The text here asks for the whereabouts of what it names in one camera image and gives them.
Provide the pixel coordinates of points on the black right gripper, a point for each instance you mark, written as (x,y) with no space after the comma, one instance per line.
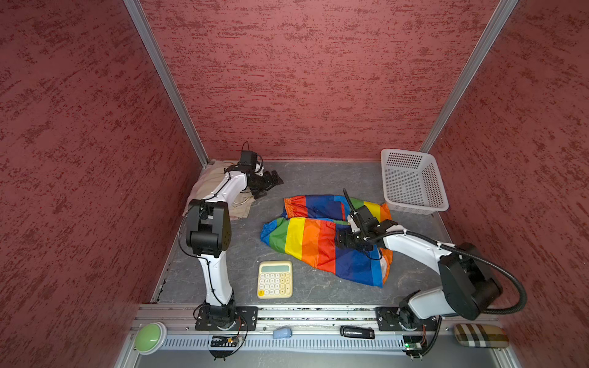
(347,234)

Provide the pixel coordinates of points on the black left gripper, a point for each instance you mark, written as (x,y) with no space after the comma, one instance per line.
(255,191)

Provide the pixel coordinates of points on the multicolour striped shorts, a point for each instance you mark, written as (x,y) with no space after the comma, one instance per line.
(308,228)

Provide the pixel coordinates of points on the white plastic basket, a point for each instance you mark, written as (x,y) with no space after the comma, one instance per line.
(412,182)

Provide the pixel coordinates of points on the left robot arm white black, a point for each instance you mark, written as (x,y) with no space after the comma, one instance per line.
(208,237)

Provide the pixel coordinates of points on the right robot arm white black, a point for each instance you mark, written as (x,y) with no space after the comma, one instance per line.
(468,286)

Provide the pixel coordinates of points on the yellow calculator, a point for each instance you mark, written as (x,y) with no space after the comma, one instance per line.
(275,280)

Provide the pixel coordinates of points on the black usb stick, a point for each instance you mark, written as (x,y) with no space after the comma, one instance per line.
(357,332)

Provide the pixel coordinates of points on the right circuit board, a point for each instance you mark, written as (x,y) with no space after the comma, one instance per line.
(414,343)

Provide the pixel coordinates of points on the circuit board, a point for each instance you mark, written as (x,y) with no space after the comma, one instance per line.
(218,341)
(414,343)

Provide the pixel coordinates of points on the small blue object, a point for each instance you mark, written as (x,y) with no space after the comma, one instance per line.
(282,333)

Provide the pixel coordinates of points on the plaid glasses case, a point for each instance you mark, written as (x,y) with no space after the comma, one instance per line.
(481,336)

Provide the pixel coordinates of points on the left circuit board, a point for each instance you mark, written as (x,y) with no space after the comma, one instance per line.
(218,341)

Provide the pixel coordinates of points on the green round button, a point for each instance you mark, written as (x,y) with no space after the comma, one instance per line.
(150,338)

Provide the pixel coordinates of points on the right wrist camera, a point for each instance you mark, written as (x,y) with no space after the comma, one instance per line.
(363,219)

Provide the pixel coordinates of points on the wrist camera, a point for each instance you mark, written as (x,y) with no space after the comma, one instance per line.
(363,219)
(250,163)

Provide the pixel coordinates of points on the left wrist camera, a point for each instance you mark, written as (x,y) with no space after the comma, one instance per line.
(250,163)

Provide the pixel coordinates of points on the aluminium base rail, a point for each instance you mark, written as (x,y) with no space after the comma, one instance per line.
(315,341)

